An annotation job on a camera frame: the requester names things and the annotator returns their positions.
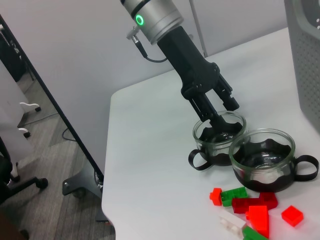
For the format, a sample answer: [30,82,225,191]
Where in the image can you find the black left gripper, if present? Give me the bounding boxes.
[156,25,241,133]

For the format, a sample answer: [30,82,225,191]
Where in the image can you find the glass teacup with black sleeve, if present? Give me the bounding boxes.
[228,128,320,194]
[188,110,248,173]

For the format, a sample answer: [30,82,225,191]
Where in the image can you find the dark red long brick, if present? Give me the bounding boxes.
[231,191,279,215]

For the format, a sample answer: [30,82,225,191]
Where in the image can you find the grey-green perforated storage bin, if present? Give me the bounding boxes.
[283,0,320,124]

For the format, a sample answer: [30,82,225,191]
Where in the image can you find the green building brick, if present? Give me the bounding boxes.
[241,224,270,240]
[220,186,249,208]

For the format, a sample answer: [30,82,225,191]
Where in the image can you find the white building brick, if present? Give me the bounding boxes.
[219,209,248,238]

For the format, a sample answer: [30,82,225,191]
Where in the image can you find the bright red large brick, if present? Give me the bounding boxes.
[245,205,271,239]

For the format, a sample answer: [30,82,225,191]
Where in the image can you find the small red square brick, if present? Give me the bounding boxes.
[280,205,304,228]

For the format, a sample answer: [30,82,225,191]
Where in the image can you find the white chair base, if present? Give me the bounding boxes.
[16,100,43,139]

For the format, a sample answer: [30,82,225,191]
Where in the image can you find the black office chair base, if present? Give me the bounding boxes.
[0,136,49,206]

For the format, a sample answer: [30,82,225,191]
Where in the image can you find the left arm cable with connector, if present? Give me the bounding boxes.
[125,25,169,64]

